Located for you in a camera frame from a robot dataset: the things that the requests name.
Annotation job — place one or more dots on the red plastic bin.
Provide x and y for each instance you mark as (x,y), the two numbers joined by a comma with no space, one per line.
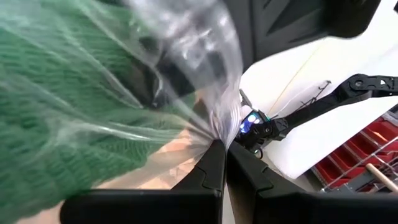
(357,149)

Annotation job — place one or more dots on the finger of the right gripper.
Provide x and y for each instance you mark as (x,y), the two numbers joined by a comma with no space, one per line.
(177,77)

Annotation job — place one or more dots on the wooden dowel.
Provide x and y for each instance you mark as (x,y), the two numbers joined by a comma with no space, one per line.
(382,177)

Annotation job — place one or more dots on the clear plastic zip bag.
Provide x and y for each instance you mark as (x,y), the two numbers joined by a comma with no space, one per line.
(202,37)

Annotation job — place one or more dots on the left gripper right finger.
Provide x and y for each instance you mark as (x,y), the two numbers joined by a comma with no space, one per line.
(280,205)

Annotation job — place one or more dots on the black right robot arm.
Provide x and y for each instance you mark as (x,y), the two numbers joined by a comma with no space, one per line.
(326,102)

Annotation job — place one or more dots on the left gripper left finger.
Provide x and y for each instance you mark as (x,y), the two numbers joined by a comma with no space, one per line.
(186,205)

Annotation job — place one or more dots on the green elastic bandage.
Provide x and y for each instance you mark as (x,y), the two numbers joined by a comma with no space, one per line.
(46,93)

